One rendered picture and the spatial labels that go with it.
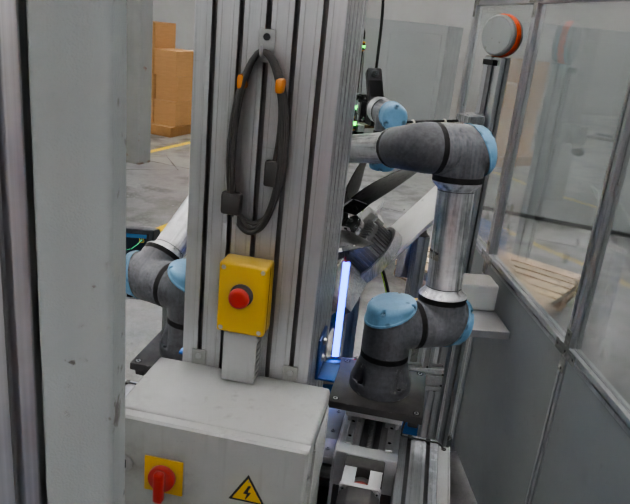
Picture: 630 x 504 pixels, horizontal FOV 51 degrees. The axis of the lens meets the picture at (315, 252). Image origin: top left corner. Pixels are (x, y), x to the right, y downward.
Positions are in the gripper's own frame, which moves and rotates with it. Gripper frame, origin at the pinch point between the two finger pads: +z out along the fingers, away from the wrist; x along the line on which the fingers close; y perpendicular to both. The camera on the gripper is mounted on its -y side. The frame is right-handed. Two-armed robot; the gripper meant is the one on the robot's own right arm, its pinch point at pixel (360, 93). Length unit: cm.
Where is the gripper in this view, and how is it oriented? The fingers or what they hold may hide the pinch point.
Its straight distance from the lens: 218.7
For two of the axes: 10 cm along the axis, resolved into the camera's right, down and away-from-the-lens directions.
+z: -2.2, -3.5, 9.1
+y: -1.0, 9.4, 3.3
